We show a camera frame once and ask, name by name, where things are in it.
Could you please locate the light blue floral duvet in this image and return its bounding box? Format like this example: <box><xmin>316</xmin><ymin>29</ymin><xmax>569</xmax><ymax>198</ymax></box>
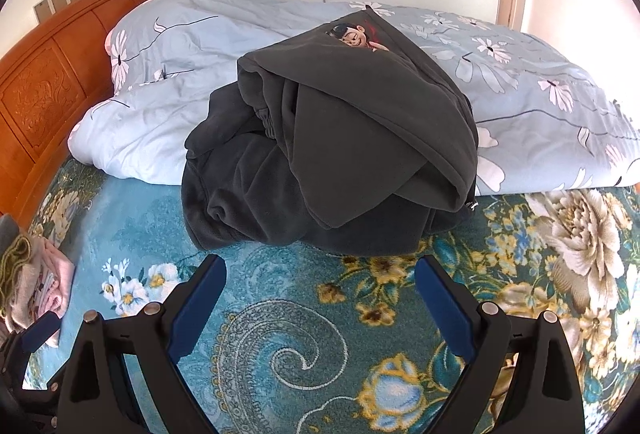
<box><xmin>67</xmin><ymin>0</ymin><xmax>640</xmax><ymax>196</ymax></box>

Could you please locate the orange wooden headboard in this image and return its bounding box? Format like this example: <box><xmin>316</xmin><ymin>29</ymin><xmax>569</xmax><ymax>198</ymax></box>
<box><xmin>0</xmin><ymin>0</ymin><xmax>152</xmax><ymax>231</ymax></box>

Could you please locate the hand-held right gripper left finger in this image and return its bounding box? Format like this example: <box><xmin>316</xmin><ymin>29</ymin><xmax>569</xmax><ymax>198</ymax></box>
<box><xmin>54</xmin><ymin>255</ymin><xmax>227</xmax><ymax>434</ymax></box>

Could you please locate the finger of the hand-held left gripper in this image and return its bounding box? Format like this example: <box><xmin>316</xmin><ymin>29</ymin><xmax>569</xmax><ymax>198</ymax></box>
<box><xmin>0</xmin><ymin>312</ymin><xmax>61</xmax><ymax>367</ymax></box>

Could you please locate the dark grey cartoon print hoodie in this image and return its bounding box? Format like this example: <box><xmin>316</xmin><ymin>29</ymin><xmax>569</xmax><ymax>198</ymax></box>
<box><xmin>181</xmin><ymin>5</ymin><xmax>482</xmax><ymax>258</ymax></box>

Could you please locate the teal floral bed sheet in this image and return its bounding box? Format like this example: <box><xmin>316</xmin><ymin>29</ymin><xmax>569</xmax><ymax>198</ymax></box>
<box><xmin>22</xmin><ymin>156</ymin><xmax>640</xmax><ymax>434</ymax></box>

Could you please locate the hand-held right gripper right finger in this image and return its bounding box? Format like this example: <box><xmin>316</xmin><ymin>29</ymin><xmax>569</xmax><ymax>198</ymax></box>
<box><xmin>414</xmin><ymin>255</ymin><xmax>587</xmax><ymax>434</ymax></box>

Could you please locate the pink folded cloth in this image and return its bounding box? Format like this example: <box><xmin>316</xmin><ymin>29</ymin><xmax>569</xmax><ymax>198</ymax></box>
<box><xmin>7</xmin><ymin>239</ymin><xmax>77</xmax><ymax>347</ymax></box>

